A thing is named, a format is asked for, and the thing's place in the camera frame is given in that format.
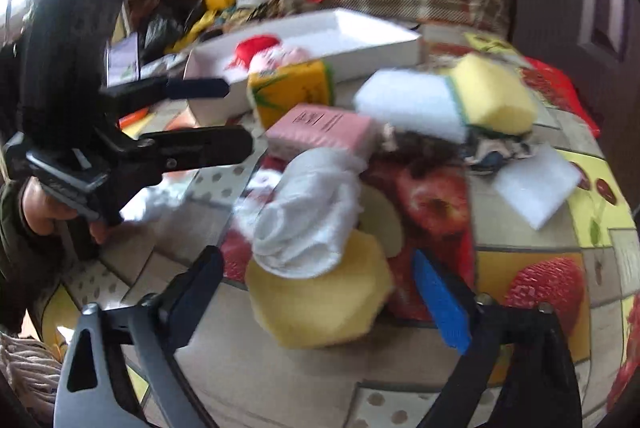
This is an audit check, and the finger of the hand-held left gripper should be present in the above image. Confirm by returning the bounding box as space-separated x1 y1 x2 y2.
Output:
102 76 232 103
120 124 254 175

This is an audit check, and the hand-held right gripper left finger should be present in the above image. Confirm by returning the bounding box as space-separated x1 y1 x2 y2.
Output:
52 245 226 428

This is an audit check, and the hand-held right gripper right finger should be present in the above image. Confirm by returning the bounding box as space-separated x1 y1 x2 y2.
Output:
410 249 584 428

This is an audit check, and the yellow tissue packet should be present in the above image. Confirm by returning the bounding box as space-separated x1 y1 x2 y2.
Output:
247 60 335 129

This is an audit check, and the pink tissue packet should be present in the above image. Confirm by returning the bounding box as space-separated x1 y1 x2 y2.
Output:
265 104 378 159

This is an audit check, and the round yellow sponge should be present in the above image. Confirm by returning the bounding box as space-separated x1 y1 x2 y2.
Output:
245 228 396 350

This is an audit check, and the white towel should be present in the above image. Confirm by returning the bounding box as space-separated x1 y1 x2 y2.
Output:
232 147 366 279

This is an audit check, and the dark-haired rag doll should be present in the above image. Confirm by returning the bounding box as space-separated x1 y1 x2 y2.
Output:
380 123 538 174

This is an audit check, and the thin white sponge sheet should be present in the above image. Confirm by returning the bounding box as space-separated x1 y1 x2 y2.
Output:
492 143 583 231

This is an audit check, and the white cardboard box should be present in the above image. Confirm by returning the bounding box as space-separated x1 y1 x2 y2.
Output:
184 8 426 123

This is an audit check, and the white cloth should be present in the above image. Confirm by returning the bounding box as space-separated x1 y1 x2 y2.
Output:
354 69 471 144

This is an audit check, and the yellow toy fruit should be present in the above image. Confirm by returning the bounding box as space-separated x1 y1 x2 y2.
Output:
447 54 540 136

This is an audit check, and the person's left forearm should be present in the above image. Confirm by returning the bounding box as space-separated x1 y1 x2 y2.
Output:
0 180 68 334

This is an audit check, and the person's left hand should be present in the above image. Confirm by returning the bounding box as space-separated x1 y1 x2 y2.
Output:
21 178 111 245

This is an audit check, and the black plastic bag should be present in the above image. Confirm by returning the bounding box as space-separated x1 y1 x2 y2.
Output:
137 15 183 51

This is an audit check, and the santa plush toy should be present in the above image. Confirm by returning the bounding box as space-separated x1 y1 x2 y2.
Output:
225 35 308 74

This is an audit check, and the fruit print tablecloth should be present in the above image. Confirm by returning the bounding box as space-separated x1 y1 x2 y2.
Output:
40 20 640 428

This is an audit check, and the plaid blanket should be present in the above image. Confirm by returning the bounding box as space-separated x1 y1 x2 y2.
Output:
280 0 506 34

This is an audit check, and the red mesh bag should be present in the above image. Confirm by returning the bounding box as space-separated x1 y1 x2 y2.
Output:
522 55 601 139

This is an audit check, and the rope mop head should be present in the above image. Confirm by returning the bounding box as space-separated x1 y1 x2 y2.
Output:
0 333 66 414

